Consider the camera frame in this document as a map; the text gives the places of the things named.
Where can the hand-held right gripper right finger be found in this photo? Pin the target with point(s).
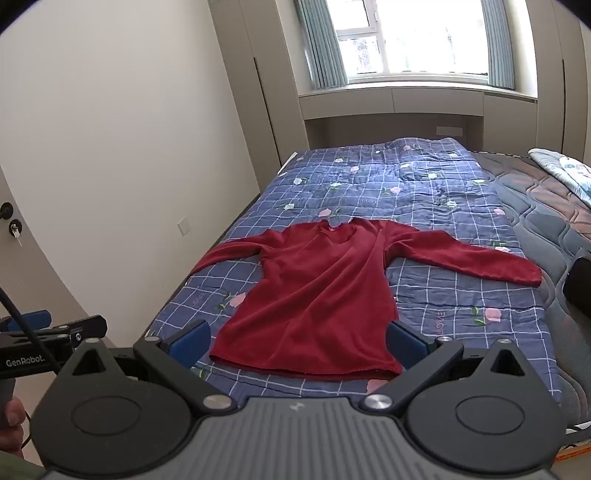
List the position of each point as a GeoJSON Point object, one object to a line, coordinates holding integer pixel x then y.
{"type": "Point", "coordinates": [406, 344]}

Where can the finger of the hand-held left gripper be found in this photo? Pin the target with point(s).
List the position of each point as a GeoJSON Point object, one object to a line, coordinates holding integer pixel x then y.
{"type": "Point", "coordinates": [85, 326]}
{"type": "Point", "coordinates": [32, 319]}

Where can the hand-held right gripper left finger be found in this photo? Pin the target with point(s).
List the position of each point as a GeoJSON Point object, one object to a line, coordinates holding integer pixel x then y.
{"type": "Point", "coordinates": [191, 342]}

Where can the red long-sleeved shirt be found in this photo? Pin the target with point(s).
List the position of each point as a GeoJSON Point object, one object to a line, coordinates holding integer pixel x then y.
{"type": "Point", "coordinates": [314, 295]}

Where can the person's left forearm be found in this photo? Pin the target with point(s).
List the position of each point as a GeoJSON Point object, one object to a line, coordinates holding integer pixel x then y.
{"type": "Point", "coordinates": [18, 467]}

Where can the person's left hand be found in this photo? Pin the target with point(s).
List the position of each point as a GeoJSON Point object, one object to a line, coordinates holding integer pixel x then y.
{"type": "Point", "coordinates": [10, 422]}

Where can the white door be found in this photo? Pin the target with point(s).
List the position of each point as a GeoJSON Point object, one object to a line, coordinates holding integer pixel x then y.
{"type": "Point", "coordinates": [32, 272]}

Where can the door lock with keys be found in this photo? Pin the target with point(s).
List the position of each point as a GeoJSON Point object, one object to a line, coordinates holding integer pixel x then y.
{"type": "Point", "coordinates": [16, 230]}

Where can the blue checked floral quilt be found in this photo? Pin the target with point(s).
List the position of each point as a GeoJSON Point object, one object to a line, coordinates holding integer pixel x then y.
{"type": "Point", "coordinates": [415, 194]}

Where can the black object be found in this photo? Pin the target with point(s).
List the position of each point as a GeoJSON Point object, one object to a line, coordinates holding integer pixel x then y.
{"type": "Point", "coordinates": [579, 288]}

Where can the grey quilted mattress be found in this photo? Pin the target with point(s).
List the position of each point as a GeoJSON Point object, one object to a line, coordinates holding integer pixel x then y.
{"type": "Point", "coordinates": [531, 207]}

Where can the folded light floral blanket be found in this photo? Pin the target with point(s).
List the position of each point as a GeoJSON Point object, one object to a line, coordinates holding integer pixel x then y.
{"type": "Point", "coordinates": [565, 173]}

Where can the beige window-sill cabinet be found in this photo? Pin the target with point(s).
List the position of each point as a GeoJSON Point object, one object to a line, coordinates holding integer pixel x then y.
{"type": "Point", "coordinates": [415, 104]}

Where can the beige wardrobe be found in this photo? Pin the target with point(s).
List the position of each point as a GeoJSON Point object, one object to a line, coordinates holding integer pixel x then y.
{"type": "Point", "coordinates": [258, 78]}
{"type": "Point", "coordinates": [565, 78]}

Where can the window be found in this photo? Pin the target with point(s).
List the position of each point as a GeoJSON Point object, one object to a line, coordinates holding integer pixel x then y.
{"type": "Point", "coordinates": [406, 37]}

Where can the grey-green curtain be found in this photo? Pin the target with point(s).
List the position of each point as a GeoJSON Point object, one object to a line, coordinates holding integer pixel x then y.
{"type": "Point", "coordinates": [498, 44]}
{"type": "Point", "coordinates": [323, 44]}

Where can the white wall switch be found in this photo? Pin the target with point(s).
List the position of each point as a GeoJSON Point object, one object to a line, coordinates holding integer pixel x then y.
{"type": "Point", "coordinates": [184, 226]}

